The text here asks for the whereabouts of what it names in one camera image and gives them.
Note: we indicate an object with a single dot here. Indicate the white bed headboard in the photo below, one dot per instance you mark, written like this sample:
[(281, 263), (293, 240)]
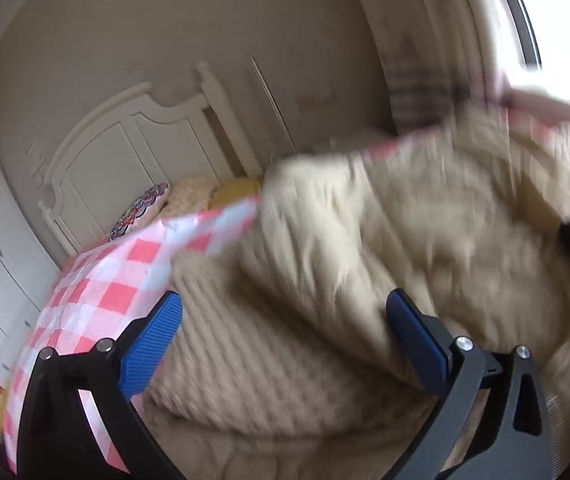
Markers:
[(115, 160)]

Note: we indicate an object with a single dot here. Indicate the thin white pole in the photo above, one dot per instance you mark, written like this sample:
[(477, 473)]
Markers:
[(271, 102)]

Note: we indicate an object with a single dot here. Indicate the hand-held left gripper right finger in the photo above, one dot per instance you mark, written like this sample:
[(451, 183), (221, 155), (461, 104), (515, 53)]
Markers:
[(417, 342)]

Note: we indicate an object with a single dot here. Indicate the printed cream curtain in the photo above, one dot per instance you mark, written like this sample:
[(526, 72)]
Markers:
[(415, 35)]

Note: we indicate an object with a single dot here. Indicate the beige quilted jacket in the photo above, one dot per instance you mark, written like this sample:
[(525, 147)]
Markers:
[(315, 240)]

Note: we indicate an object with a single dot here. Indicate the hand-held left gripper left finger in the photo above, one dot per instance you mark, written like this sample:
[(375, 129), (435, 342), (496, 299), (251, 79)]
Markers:
[(147, 350)]

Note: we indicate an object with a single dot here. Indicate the white paper wall notice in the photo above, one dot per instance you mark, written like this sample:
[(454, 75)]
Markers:
[(36, 160)]

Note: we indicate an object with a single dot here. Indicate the colourful patterned pillow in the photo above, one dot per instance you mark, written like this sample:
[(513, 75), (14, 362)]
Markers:
[(140, 207)]

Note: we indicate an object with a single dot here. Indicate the beige fluffy pillow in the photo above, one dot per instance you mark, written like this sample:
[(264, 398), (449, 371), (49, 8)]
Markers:
[(190, 195)]

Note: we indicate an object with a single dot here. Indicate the pink checked blanket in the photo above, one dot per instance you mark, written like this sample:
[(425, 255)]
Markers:
[(115, 280)]

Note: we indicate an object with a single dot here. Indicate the gold wall socket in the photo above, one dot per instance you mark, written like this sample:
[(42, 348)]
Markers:
[(316, 97)]

